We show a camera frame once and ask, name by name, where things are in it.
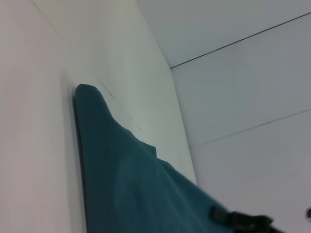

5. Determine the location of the teal blue t-shirt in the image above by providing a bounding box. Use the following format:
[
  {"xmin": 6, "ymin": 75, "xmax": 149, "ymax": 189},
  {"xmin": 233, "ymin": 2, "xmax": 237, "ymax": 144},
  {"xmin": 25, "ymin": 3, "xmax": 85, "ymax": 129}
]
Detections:
[{"xmin": 73, "ymin": 83, "xmax": 236, "ymax": 233}]

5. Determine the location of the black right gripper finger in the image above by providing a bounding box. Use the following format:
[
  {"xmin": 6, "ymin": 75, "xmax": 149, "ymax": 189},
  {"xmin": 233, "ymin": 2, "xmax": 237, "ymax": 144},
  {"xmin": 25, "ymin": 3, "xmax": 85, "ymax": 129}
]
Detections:
[{"xmin": 209, "ymin": 205, "xmax": 232, "ymax": 223}]

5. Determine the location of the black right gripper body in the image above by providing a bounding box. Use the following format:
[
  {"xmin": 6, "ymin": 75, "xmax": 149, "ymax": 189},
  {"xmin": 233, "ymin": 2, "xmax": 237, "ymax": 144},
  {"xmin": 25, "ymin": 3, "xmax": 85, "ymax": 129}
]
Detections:
[{"xmin": 227, "ymin": 210, "xmax": 284, "ymax": 233}]

